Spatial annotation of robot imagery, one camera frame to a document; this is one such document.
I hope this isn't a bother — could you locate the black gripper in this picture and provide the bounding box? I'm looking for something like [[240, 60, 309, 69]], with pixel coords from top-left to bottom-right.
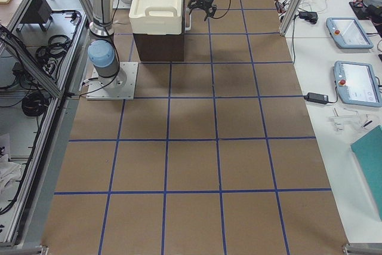
[[187, 0, 217, 21]]

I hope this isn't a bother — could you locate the dark wooden drawer cabinet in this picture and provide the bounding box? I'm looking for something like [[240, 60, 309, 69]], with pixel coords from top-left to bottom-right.
[[133, 0, 184, 62]]

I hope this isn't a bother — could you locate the white foam tray box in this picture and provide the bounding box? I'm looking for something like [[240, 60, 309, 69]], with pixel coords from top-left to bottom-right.
[[129, 0, 184, 35]]

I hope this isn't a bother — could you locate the teach pendant far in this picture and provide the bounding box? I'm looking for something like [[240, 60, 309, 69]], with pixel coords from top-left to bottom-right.
[[326, 17, 374, 49]]

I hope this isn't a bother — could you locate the teach pendant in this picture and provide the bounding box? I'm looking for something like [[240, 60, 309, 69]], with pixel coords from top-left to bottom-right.
[[326, 17, 374, 49], [333, 61, 381, 107]]

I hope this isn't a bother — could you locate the black power adapter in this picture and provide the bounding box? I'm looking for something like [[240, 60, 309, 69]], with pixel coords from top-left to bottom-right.
[[304, 93, 329, 105]]

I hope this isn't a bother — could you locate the teach pendant near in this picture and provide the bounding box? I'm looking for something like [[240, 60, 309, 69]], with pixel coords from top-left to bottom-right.
[[333, 61, 381, 107]]

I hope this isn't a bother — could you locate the aluminium frame post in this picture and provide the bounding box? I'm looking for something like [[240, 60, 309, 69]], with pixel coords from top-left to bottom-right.
[[279, 0, 317, 38]]

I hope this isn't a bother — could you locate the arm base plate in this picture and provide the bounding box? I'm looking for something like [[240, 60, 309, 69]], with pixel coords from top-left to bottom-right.
[[85, 62, 138, 100]]

